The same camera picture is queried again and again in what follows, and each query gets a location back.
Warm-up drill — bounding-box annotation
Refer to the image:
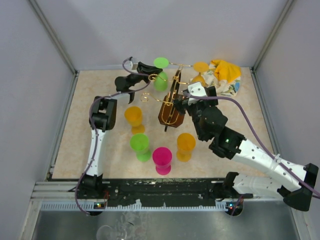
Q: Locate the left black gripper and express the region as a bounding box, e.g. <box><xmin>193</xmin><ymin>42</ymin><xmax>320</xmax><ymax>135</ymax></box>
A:
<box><xmin>128</xmin><ymin>62</ymin><xmax>164</xmax><ymax>87</ymax></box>

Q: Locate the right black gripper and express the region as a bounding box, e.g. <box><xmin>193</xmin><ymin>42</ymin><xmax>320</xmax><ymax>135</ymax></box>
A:
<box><xmin>173</xmin><ymin>86</ymin><xmax>218</xmax><ymax>141</ymax></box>

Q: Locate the green plastic wine glass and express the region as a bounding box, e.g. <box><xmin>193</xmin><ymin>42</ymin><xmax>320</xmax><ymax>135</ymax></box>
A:
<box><xmin>129</xmin><ymin>133</ymin><xmax>152</xmax><ymax>162</ymax></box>
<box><xmin>153</xmin><ymin>57</ymin><xmax>169</xmax><ymax>92</ymax></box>

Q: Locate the gold wire wine glass rack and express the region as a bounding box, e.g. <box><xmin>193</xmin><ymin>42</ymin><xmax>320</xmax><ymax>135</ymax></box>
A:
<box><xmin>140</xmin><ymin>62</ymin><xmax>193</xmax><ymax>133</ymax></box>

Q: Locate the orange plastic wine glass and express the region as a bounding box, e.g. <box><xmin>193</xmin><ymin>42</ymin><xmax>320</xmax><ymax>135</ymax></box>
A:
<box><xmin>124</xmin><ymin>106</ymin><xmax>145</xmax><ymax>135</ymax></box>
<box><xmin>191</xmin><ymin>61</ymin><xmax>209</xmax><ymax>87</ymax></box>
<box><xmin>176</xmin><ymin>133</ymin><xmax>196</xmax><ymax>162</ymax></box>

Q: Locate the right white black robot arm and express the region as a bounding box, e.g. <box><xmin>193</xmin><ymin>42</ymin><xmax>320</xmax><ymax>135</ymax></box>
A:
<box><xmin>173</xmin><ymin>83</ymin><xmax>320</xmax><ymax>212</ymax></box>

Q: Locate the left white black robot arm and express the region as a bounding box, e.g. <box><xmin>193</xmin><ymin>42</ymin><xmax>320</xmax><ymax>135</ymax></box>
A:
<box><xmin>74</xmin><ymin>58</ymin><xmax>163</xmax><ymax>200</ymax></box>

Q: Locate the pink plastic wine glass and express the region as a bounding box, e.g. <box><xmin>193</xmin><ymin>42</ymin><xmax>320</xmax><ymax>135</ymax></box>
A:
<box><xmin>152</xmin><ymin>147</ymin><xmax>173</xmax><ymax>176</ymax></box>

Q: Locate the clear wine glass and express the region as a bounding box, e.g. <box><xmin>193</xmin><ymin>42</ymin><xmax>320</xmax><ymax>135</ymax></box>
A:
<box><xmin>96</xmin><ymin>219</ymin><xmax>135</xmax><ymax>240</ymax></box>

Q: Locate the yellow patterned cloth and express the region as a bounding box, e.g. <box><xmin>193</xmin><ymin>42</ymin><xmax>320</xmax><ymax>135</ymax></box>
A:
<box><xmin>201</xmin><ymin>59</ymin><xmax>242</xmax><ymax>97</ymax></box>

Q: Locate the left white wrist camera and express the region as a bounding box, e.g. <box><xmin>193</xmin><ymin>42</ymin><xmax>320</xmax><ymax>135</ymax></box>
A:
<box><xmin>128</xmin><ymin>60</ymin><xmax>138</xmax><ymax>73</ymax></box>

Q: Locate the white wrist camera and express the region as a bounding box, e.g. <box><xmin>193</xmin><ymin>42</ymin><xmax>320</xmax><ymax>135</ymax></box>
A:
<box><xmin>187</xmin><ymin>82</ymin><xmax>208</xmax><ymax>97</ymax></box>
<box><xmin>128</xmin><ymin>60</ymin><xmax>138</xmax><ymax>73</ymax></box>

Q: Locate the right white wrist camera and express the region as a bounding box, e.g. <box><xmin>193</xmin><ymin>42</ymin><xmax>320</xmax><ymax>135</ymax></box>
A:
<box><xmin>187</xmin><ymin>82</ymin><xmax>208</xmax><ymax>97</ymax></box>

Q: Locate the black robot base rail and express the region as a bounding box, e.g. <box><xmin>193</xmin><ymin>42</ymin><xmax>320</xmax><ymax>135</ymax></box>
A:
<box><xmin>69</xmin><ymin>172</ymin><xmax>253</xmax><ymax>216</ymax></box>

